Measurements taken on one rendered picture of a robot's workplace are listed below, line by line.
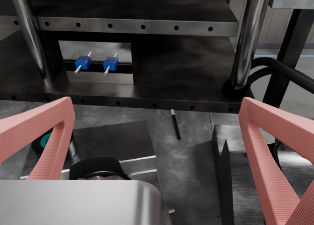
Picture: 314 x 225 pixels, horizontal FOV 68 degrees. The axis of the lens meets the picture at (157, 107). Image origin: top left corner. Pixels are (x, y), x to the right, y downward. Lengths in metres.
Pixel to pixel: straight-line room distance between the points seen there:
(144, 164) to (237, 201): 0.19
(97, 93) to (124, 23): 0.28
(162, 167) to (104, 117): 0.27
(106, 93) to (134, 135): 0.40
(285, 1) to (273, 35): 2.64
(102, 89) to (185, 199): 0.55
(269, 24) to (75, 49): 2.89
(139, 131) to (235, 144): 0.21
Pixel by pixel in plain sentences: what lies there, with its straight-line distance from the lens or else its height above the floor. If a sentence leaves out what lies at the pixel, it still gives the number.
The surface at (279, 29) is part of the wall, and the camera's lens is 3.57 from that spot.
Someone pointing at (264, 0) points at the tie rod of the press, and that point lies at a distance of 0.78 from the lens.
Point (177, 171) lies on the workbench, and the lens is 0.60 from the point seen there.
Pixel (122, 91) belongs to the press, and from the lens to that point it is 0.91.
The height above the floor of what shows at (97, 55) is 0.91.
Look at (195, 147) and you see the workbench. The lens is 0.66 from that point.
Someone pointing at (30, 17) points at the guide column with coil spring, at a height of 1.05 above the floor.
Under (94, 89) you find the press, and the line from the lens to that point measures 0.94.
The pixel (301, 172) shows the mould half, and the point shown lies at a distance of 0.51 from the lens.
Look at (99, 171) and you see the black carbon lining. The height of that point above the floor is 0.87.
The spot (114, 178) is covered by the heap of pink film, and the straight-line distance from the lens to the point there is 0.48.
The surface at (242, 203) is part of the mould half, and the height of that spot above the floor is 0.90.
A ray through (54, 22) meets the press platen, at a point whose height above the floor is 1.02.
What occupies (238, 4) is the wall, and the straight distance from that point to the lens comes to 3.27.
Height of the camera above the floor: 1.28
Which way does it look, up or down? 37 degrees down
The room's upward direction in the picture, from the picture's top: straight up
